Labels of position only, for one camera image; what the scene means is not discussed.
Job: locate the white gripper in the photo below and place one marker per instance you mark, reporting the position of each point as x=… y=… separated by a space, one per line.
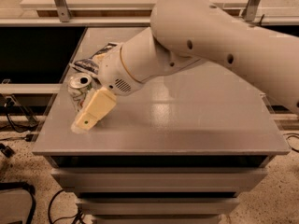
x=114 y=73

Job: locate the grey drawer cabinet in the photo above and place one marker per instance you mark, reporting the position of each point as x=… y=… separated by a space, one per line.
x=179 y=151

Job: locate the left metal bracket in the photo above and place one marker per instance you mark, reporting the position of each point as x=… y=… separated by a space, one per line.
x=62 y=10

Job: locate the blue chip bag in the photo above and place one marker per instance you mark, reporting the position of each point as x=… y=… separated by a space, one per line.
x=91 y=65

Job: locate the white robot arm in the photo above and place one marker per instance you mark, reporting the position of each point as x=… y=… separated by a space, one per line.
x=184 y=33

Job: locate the metal bracket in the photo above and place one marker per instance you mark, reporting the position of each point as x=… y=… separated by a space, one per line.
x=62 y=10
x=250 y=10

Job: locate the white green 7up can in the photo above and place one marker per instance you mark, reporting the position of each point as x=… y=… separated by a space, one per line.
x=78 y=87

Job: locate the right metal bracket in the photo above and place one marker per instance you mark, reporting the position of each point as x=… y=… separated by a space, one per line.
x=250 y=10

